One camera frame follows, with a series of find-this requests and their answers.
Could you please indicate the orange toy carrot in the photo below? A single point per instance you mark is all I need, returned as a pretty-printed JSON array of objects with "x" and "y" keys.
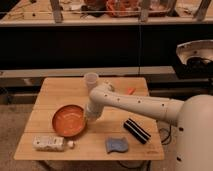
[{"x": 130, "y": 91}]

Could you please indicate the white robot base shell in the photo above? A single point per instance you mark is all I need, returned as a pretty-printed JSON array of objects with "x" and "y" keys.
[{"x": 195, "y": 49}]

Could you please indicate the blue sponge cloth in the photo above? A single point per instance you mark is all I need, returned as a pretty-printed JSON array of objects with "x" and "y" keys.
[{"x": 116, "y": 145}]

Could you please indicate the wooden table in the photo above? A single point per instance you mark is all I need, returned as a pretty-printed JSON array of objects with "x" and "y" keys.
[{"x": 58, "y": 92}]

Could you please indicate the black white striped block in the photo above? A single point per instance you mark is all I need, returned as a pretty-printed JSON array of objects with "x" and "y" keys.
[{"x": 139, "y": 133}]

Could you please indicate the pale yellow gripper tip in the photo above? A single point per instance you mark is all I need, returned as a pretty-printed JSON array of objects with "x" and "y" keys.
[{"x": 88, "y": 119}]

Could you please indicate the orange ceramic bowl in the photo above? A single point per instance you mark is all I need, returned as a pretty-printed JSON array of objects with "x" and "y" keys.
[{"x": 69, "y": 121}]

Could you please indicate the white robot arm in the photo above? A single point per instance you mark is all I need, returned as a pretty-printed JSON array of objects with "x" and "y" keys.
[{"x": 193, "y": 117}]

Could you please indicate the white plastic bottle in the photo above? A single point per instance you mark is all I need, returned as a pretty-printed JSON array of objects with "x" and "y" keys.
[{"x": 52, "y": 143}]

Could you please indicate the translucent plastic cup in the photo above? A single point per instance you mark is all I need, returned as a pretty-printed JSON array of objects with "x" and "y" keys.
[{"x": 91, "y": 80}]

